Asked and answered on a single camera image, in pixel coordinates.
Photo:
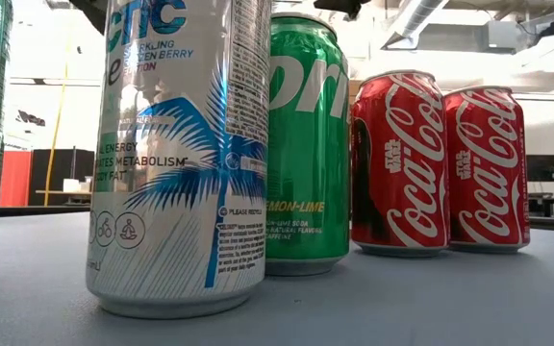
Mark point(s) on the yellow pole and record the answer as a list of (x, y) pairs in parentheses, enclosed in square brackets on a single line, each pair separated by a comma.
[(57, 120)]

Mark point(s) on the red Coca-Cola can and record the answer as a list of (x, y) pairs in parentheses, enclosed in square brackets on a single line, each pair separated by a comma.
[(397, 168), (488, 168)]

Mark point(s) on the red partition panel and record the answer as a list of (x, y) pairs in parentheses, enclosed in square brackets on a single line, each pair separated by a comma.
[(15, 178)]

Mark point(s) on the blue table mat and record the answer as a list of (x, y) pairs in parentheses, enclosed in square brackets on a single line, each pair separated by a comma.
[(402, 307)]

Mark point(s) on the black monitor on stand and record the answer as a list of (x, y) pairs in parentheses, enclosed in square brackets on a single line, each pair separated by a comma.
[(544, 168)]

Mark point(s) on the white Celsius can blue palm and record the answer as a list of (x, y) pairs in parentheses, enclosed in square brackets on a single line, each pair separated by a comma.
[(176, 192)]

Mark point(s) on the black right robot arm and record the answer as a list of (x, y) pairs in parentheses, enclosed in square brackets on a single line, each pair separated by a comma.
[(342, 6)]

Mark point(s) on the wooden desk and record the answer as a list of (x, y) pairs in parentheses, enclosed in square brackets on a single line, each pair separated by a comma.
[(56, 192)]

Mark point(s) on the white box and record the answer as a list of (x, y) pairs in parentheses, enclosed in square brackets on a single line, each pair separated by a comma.
[(71, 185)]

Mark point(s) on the black partition panel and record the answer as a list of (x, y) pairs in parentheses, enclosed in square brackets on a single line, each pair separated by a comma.
[(60, 168)]

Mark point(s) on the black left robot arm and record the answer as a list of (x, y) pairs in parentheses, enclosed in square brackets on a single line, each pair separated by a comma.
[(89, 12)]

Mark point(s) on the silver ceiling duct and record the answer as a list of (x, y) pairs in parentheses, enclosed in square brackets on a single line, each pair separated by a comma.
[(416, 21)]

